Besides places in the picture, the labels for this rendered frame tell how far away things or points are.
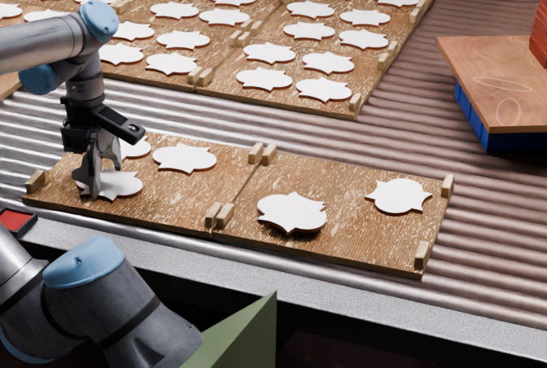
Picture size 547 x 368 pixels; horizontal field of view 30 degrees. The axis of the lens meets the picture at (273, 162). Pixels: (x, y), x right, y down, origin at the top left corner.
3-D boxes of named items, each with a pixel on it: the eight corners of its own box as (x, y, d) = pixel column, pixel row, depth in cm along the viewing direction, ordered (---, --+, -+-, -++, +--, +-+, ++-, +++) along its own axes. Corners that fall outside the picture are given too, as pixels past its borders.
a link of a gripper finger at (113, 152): (102, 159, 219) (88, 133, 212) (128, 161, 218) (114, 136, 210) (98, 171, 218) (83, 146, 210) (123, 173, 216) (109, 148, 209)
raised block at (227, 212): (224, 230, 198) (224, 218, 196) (215, 228, 198) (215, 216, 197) (234, 215, 203) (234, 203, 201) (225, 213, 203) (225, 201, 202)
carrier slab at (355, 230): (421, 281, 187) (422, 273, 186) (212, 238, 198) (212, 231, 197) (453, 190, 216) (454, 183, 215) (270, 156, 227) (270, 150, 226)
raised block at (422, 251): (422, 270, 187) (424, 257, 186) (413, 268, 188) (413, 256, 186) (429, 253, 192) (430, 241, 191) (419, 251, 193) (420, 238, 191)
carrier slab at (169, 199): (211, 239, 198) (211, 232, 197) (22, 203, 208) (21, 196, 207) (265, 157, 227) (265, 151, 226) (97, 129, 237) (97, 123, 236)
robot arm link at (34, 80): (38, 41, 181) (73, 20, 189) (6, 73, 187) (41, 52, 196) (67, 76, 182) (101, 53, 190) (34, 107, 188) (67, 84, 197)
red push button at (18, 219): (16, 236, 198) (15, 230, 197) (-11, 230, 200) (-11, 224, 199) (32, 221, 203) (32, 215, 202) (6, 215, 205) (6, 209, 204)
